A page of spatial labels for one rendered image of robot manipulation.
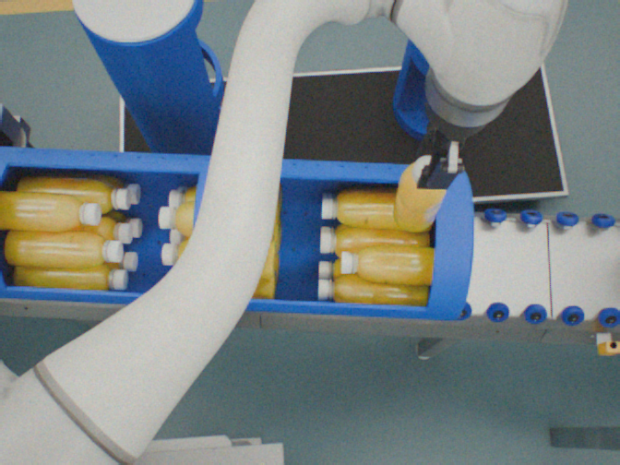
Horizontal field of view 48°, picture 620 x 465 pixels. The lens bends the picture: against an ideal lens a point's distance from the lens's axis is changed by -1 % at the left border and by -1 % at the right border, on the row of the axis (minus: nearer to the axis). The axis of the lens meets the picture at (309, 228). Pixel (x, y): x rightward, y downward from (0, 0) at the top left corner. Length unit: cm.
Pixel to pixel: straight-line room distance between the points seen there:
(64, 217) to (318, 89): 138
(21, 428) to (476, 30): 45
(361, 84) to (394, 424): 116
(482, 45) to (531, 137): 191
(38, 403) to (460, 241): 83
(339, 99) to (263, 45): 187
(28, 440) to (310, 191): 100
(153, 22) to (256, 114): 104
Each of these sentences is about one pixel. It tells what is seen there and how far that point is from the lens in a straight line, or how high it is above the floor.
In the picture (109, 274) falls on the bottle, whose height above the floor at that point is 107.
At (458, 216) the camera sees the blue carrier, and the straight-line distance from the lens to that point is 119.
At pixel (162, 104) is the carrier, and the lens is 183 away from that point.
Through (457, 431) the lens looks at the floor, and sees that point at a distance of 239.
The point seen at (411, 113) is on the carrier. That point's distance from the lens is 245.
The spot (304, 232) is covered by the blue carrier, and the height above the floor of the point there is 96.
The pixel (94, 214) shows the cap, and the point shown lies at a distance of 129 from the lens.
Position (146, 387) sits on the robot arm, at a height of 186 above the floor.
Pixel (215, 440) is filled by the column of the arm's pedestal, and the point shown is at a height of 100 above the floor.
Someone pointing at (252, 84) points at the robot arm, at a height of 183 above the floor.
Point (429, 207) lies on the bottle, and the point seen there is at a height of 138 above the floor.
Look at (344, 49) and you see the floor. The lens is 273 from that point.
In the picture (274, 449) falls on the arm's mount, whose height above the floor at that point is 107.
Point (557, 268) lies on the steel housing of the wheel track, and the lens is 155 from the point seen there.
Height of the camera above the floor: 234
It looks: 74 degrees down
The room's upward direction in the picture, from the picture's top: straight up
